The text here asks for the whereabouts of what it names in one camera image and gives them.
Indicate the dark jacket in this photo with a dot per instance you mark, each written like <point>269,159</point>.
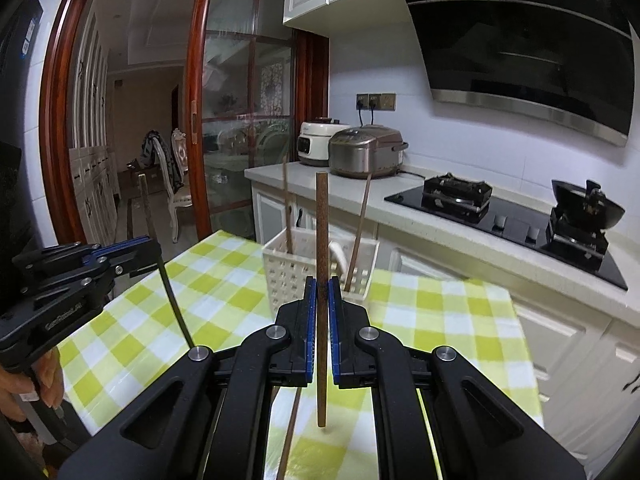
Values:
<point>165,160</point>

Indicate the black burner grate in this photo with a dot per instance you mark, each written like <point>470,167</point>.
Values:
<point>575,245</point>
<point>455,192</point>

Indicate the red wooden door frame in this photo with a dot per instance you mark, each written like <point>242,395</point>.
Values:
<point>50,110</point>

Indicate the white perforated utensil basket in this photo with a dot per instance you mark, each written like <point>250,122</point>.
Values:
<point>285,275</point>

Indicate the wooden side table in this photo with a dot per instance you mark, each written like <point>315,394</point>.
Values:
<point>157,175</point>

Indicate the white ceramic spoon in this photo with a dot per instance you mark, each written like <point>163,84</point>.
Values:
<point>337,252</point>

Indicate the black range hood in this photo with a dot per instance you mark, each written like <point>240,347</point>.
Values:
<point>500,50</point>

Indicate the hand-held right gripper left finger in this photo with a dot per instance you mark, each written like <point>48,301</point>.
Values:
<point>311,340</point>

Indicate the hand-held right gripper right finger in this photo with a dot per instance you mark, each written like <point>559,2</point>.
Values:
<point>334,340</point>

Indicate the silver rice cooker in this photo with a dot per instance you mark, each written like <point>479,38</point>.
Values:
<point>365,152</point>

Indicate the wooden glass sliding door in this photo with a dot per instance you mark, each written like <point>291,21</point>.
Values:
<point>195,110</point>

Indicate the green checked tablecloth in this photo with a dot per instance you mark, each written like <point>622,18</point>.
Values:
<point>450,320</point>

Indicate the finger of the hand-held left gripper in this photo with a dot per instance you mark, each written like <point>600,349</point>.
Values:
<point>60,255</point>
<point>137,260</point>

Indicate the black glass gas hob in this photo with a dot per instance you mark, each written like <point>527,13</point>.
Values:
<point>510,220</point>

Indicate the person's left hand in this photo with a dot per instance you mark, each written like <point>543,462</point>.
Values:
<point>50,380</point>

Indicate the white hallway cabinet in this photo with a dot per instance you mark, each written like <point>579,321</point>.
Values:
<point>90,185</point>

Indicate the black refrigerator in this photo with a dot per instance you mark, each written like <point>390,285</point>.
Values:
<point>15,185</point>

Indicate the wall power socket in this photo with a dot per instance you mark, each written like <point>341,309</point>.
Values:
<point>387,101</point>

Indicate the white rice cooker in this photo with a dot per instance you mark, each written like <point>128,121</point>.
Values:
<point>315,142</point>

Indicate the black wok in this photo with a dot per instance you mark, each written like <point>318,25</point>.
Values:
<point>590,210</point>

